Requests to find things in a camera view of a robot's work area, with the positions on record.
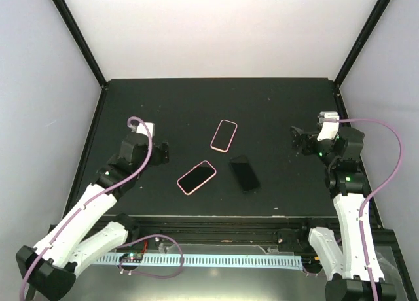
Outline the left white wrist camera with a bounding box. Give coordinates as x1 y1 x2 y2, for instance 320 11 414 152
136 122 155 138

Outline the black-cased phone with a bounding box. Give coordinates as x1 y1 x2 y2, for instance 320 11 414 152
229 155 261 193

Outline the purple cable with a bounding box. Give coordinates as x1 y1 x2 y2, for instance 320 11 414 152
18 116 155 301
333 118 404 301

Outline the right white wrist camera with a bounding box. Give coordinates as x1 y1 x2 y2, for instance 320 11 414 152
317 111 340 141

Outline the left black frame post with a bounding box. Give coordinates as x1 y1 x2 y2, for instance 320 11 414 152
52 0 107 88

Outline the pink-cased phone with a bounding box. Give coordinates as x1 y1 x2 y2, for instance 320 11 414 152
177 160 217 196
210 119 238 153

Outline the right black frame post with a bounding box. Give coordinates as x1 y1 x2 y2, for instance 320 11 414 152
334 0 391 88

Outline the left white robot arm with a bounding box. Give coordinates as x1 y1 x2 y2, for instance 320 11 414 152
16 131 169 300

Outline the white slotted cable duct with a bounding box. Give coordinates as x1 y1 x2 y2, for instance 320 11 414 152
94 253 303 271

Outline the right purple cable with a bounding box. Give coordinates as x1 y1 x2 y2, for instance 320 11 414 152
333 118 404 301

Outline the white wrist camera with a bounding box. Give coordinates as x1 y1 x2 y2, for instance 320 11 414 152
317 111 340 141
136 122 155 138

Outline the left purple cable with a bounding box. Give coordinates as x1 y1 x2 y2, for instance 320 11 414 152
18 116 155 301

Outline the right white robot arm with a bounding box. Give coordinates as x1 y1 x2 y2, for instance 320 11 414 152
290 122 397 300

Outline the black frame post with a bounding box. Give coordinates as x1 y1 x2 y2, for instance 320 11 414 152
334 0 391 88
52 0 107 88

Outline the left small circuit board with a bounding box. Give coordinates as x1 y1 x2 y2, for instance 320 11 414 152
119 253 143 264

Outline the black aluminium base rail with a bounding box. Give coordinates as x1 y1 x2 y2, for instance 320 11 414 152
48 215 397 249

